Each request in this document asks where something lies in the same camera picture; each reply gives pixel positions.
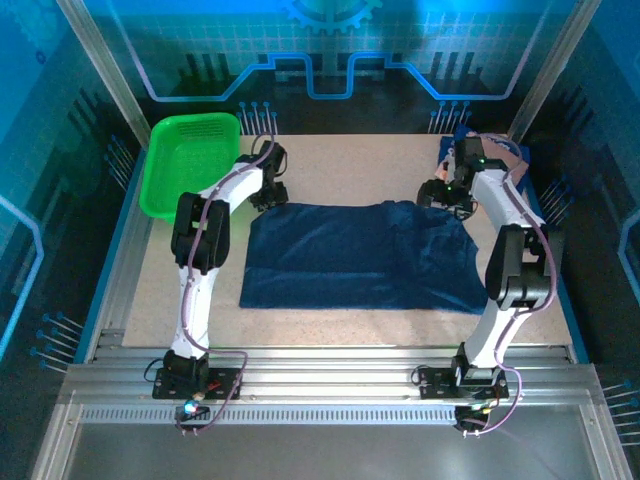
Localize dark blue t-shirt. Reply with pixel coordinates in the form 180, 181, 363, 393
238, 199, 489, 315

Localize green plastic basket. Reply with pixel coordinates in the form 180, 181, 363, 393
138, 112, 242, 221

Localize small board with LED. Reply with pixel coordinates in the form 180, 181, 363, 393
453, 399, 494, 439
173, 398, 211, 436

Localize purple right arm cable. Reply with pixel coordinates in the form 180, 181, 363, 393
462, 132, 557, 441

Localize aluminium corner post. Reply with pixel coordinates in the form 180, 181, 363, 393
54, 0, 152, 146
506, 0, 604, 145

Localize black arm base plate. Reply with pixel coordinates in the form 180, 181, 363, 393
151, 366, 242, 401
416, 366, 510, 401

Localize aluminium frame rail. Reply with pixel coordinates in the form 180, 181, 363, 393
34, 343, 632, 480

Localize blue table side rail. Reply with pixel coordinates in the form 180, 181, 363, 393
73, 149, 147, 365

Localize slotted grey cable duct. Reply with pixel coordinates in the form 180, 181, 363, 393
79, 405, 459, 426

